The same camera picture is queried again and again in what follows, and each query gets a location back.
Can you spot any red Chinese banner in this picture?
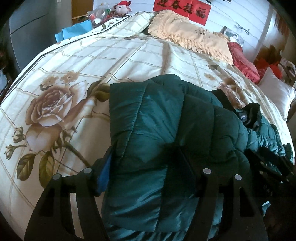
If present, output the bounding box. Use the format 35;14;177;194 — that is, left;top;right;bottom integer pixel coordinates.
153;0;211;26

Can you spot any wooden chair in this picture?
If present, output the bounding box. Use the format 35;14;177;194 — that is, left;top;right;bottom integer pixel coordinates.
278;58;295;87

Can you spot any pig plush toy red hat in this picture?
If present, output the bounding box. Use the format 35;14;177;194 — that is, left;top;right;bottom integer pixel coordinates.
113;1;132;16

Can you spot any grey refrigerator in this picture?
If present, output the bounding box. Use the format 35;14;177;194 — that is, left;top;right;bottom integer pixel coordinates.
8;1;57;74

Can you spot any red heart-shaped cushion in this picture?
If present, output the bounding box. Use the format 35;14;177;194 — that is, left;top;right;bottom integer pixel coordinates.
227;42;260;84

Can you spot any peach ruffled pillow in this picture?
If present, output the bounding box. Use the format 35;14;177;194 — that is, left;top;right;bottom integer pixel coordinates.
148;10;233;65

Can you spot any framed photo on headboard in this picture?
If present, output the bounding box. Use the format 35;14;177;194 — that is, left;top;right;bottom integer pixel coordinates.
222;26;244;47

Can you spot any dark green quilted jacket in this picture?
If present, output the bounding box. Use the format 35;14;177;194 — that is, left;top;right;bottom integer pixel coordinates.
97;74;295;240

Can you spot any floral cream bed quilt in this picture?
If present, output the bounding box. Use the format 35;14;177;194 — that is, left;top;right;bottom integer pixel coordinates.
1;12;295;238

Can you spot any white satin pillow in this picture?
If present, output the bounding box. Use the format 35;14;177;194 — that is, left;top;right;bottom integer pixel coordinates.
258;67;295;121

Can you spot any blue paper bag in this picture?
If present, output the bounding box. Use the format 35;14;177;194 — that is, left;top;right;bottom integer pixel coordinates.
55;20;93;43

